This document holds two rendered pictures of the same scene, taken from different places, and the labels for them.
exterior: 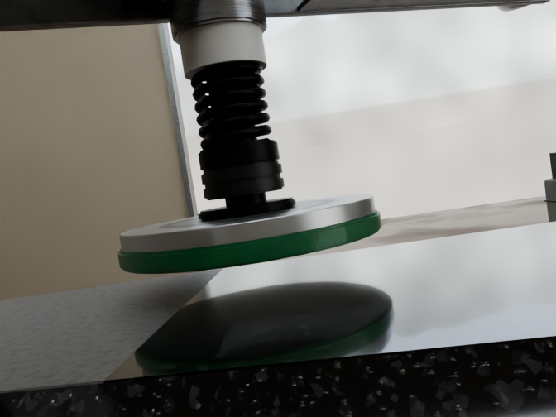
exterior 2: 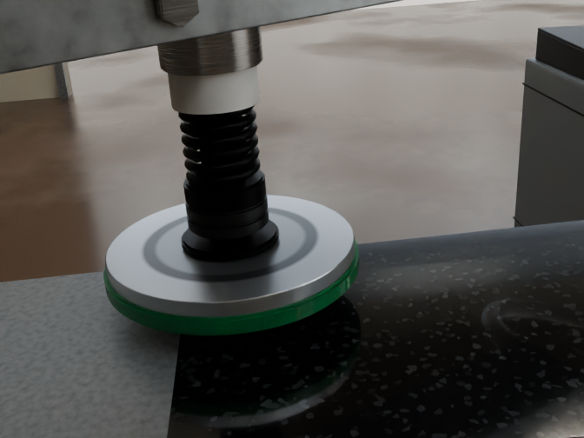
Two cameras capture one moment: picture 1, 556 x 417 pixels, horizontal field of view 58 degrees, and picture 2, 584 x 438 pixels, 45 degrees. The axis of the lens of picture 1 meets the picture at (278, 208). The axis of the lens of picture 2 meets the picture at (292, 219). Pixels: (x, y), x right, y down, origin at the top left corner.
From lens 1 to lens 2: 27 cm
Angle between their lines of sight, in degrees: 22
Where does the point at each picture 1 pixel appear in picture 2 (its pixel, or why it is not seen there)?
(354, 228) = (339, 288)
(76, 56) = not seen: outside the picture
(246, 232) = (249, 307)
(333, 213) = (323, 280)
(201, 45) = (198, 95)
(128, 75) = not seen: outside the picture
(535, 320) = (472, 421)
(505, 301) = (454, 388)
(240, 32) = (239, 82)
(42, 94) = not seen: outside the picture
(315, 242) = (308, 309)
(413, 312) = (388, 394)
